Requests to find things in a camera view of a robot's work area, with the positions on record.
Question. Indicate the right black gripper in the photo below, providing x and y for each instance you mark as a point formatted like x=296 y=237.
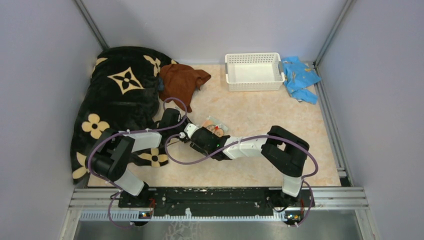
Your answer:
x=194 y=145

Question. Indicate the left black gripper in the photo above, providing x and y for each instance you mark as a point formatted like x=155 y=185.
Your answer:
x=179 y=120

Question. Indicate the teal rabbit pattern towel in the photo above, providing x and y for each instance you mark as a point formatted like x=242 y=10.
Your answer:
x=215 y=126

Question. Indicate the brown towel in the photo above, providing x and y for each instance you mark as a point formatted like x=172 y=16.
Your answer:
x=181 y=81

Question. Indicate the white plastic basket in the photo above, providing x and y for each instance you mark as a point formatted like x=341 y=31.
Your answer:
x=254 y=72

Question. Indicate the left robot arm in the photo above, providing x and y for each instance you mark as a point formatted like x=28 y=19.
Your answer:
x=114 y=150

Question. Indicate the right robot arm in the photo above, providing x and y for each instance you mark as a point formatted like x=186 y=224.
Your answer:
x=284 y=150

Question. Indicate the black blanket with tan flowers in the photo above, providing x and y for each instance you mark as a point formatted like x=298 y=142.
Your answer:
x=123 y=93

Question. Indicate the light blue cloth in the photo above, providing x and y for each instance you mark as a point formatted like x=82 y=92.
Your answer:
x=299 y=77

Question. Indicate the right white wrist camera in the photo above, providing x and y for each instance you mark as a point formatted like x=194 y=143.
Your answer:
x=188 y=131

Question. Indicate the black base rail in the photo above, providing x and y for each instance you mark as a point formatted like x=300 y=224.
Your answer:
x=215 y=201

